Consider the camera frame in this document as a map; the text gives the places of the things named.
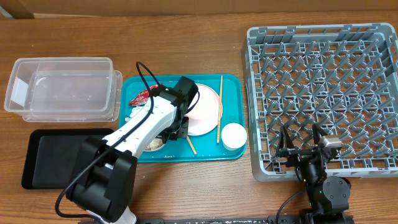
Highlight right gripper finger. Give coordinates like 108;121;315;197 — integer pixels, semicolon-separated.
312;123;326;144
278;125;295;150

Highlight wooden chopstick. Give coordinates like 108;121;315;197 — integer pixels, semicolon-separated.
186;136;197;155
216;75;223;144

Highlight white bowl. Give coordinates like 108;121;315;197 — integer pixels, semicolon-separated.
143;136;169;152

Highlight rice and food scraps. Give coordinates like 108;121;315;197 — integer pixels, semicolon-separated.
146;138;165;152

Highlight white tissue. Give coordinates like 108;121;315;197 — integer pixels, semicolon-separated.
125;106;143;122

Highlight red snack wrapper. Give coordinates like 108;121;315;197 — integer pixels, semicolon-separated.
128;89;150;106

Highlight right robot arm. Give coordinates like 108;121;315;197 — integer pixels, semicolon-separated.
275;124;354;224

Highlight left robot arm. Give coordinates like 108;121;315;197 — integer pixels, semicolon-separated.
60;77;198;223

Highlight grey dishwasher rack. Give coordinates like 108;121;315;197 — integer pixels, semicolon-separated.
242;23;397;182

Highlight large pink plate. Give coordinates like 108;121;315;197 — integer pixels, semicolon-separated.
186;83;220;136

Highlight teal plastic serving tray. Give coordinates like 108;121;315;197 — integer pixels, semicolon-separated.
119;73;246;163

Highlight white plastic cup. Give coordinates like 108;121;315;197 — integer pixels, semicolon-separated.
221;123;248;151

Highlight clear plastic bin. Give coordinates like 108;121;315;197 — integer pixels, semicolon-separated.
4;57;123;123

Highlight black plastic tray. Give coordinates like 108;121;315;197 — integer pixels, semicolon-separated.
21;128;113;189

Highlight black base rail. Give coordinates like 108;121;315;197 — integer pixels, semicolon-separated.
137;215;354;224

